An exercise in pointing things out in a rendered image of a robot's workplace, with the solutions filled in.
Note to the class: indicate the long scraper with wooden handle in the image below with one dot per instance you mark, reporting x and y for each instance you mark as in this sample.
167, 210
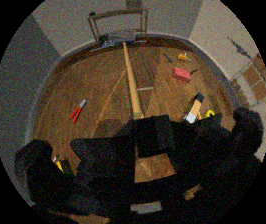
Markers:
154, 134

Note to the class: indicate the yellow ring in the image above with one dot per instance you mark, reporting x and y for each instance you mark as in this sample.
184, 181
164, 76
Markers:
207, 114

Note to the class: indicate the yellow rectangular block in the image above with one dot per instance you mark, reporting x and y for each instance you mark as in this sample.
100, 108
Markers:
64, 166

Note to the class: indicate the red rectangular block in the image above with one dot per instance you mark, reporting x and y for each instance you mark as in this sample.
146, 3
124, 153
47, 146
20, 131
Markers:
181, 74

